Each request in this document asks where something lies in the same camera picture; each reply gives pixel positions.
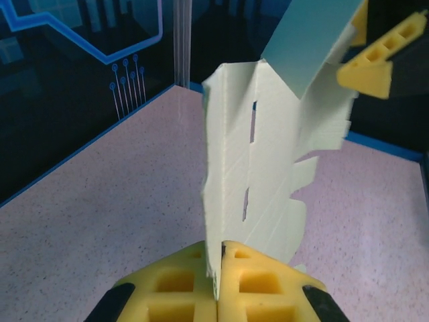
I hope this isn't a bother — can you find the aluminium corner post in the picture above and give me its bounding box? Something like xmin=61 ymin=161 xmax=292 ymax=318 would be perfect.
xmin=173 ymin=0 xmax=191 ymax=89

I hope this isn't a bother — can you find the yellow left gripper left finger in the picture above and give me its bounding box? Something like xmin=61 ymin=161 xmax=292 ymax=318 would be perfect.
xmin=85 ymin=239 xmax=219 ymax=322

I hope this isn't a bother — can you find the light green paper box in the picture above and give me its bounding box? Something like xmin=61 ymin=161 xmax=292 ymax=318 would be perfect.
xmin=200 ymin=0 xmax=367 ymax=301

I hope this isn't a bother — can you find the blue table edge strip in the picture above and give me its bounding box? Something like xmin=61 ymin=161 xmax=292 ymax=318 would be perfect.
xmin=343 ymin=131 xmax=429 ymax=164

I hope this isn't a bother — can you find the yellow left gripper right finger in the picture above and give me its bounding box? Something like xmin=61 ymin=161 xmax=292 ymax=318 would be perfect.
xmin=217 ymin=239 xmax=349 ymax=322

